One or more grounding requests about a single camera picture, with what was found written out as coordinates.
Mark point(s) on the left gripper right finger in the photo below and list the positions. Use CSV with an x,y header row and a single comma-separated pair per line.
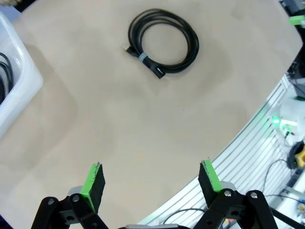
x,y
209,188

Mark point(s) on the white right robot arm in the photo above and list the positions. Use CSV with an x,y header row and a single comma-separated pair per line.
x,y
290,124

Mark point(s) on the aluminium profile table frame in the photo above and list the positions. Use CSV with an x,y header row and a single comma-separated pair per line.
x,y
238,167

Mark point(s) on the person's right hand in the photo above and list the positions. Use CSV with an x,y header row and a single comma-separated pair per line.
x,y
12,2

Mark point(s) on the yellow emergency stop button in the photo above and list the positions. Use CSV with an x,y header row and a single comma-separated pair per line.
x,y
300,157

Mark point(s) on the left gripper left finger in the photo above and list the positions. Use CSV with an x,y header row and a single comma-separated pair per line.
x,y
94,188

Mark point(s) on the clear plastic storage container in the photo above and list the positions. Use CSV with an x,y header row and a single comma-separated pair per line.
x,y
26,81

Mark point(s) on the black metal strut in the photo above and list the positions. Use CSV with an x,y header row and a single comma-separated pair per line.
x,y
286,217

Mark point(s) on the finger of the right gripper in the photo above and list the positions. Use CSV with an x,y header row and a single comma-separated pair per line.
x,y
293,6
296,20

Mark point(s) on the person in black t-shirt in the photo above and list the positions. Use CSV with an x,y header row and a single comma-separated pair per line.
x,y
28,4

